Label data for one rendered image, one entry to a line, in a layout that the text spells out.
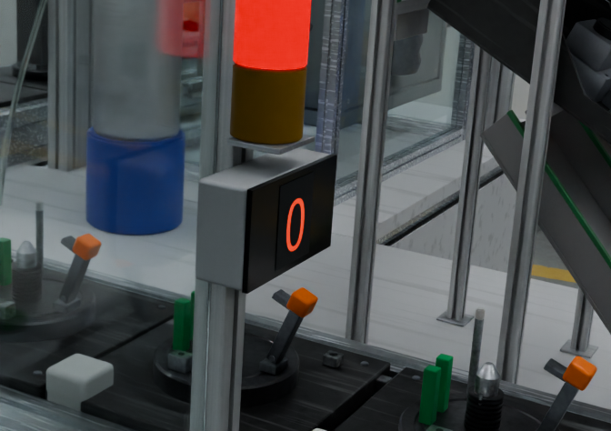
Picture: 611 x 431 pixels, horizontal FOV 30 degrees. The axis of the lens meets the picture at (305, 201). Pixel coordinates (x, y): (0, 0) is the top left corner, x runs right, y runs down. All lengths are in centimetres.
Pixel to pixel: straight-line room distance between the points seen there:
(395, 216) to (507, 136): 86
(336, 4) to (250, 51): 117
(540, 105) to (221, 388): 44
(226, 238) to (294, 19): 15
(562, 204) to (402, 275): 60
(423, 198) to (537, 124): 102
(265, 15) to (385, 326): 83
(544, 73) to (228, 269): 45
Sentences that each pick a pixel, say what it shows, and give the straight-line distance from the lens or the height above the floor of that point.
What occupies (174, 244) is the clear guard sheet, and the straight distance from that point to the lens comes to 76.
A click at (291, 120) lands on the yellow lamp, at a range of 76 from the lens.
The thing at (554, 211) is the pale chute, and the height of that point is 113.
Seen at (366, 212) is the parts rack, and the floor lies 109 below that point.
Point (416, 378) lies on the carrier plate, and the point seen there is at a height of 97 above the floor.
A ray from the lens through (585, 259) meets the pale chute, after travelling 115.
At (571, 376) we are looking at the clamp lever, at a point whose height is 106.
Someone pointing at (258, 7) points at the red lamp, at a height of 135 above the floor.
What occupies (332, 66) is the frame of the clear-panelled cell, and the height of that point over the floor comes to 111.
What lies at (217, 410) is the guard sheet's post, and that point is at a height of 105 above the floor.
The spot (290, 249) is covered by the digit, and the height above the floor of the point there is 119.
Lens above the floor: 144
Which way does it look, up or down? 17 degrees down
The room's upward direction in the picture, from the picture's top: 4 degrees clockwise
